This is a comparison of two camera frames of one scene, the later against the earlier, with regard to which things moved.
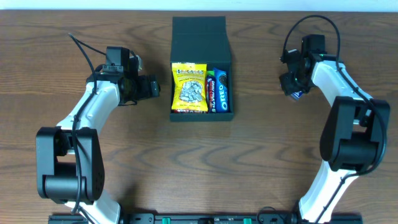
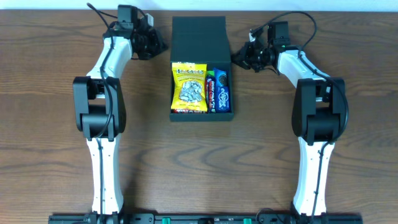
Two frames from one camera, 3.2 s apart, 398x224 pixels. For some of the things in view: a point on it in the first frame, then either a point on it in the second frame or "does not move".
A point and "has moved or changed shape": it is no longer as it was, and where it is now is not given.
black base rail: x=208 y=218 does not move
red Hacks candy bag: x=179 y=111 does not move
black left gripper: x=152 y=88 → x=155 y=43
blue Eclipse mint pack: x=297 y=94 has moved or changed shape
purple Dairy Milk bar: x=211 y=93 does not move
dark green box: x=202 y=40 does not move
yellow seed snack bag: x=189 y=89 does not move
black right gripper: x=286 y=86 → x=245 y=58
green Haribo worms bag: x=210 y=73 does not move
